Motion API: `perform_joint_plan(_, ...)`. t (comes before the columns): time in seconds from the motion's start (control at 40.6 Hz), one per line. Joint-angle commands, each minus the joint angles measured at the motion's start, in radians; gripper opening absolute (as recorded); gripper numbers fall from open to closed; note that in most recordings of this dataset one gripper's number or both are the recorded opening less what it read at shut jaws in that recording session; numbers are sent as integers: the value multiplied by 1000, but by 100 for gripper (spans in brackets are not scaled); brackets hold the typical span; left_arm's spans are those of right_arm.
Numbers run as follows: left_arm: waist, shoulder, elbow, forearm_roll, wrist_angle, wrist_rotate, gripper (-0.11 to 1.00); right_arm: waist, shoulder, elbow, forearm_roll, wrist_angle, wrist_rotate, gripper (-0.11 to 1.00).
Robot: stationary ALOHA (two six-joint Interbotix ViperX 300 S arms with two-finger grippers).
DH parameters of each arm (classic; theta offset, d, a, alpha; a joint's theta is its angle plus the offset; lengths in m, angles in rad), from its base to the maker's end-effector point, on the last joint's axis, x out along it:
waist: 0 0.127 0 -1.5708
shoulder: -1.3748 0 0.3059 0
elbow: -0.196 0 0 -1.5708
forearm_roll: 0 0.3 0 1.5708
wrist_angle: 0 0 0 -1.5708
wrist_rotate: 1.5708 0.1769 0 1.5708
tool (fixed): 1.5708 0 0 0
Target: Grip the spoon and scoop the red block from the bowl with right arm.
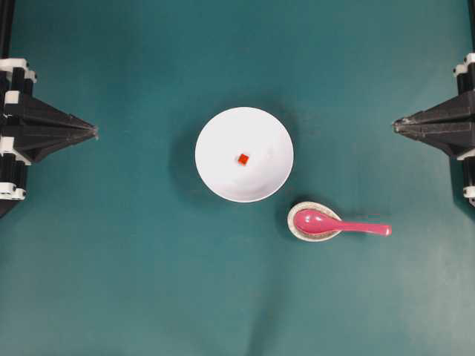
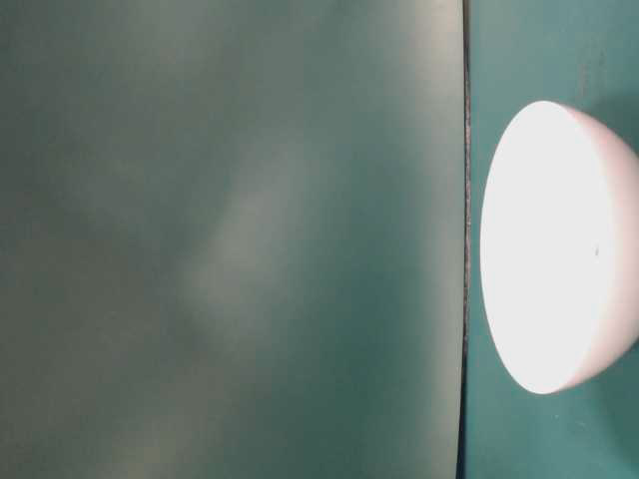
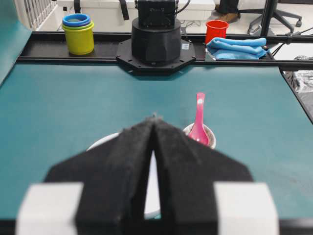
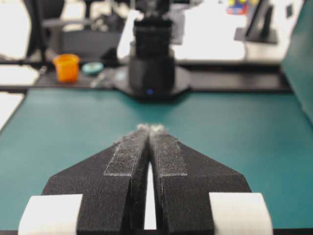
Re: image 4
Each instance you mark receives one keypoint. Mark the black aluminium table rail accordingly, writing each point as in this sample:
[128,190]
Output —
[225,79]

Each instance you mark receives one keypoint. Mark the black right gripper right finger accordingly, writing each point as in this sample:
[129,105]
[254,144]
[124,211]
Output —
[197,195]

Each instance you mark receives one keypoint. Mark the black monitor stand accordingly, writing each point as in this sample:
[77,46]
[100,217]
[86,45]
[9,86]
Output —
[258,27]

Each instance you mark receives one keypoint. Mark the orange plastic cup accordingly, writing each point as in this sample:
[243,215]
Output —
[67,67]

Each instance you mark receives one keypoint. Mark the black office chair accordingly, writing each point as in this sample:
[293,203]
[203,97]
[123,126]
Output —
[49,32]

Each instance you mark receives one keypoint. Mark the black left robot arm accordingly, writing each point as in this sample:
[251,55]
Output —
[151,71]

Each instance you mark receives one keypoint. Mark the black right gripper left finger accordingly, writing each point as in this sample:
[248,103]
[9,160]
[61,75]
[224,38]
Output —
[101,195]

